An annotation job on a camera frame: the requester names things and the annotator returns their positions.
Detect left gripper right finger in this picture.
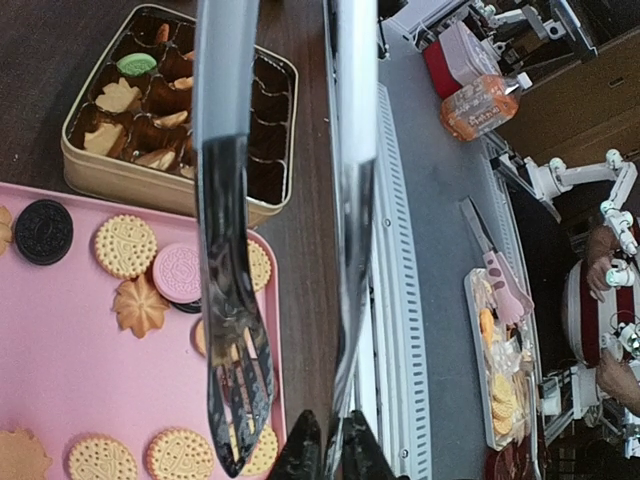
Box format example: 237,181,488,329
342,410,395,480

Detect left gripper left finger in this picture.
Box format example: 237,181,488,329
269,410,322,480

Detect silver white tongs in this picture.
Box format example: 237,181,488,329
192,1,378,479

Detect gold cookie tin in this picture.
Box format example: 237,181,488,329
61,4,298,227

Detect black cookie lower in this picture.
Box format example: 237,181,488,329
170,299,202,315

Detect round embossed cookie bottom right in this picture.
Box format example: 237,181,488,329
247,240,272,293

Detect pink tongs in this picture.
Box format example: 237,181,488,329
461,197,534,325

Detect swirl butter cookie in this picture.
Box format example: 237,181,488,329
112,274,170,339
0,206,13,255

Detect pink plastic tray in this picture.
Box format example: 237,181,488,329
0,181,287,480

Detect seated person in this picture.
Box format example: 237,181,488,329
562,226,639,419

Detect black sandwich cookie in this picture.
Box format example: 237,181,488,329
14,199,74,266

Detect orange drink bottle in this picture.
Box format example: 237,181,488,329
440,72,533,142

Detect red white cooler box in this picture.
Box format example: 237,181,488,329
422,21,501,100

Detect green round cookie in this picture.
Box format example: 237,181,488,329
116,52,157,77

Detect aluminium front rail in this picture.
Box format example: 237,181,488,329
350,85,432,479

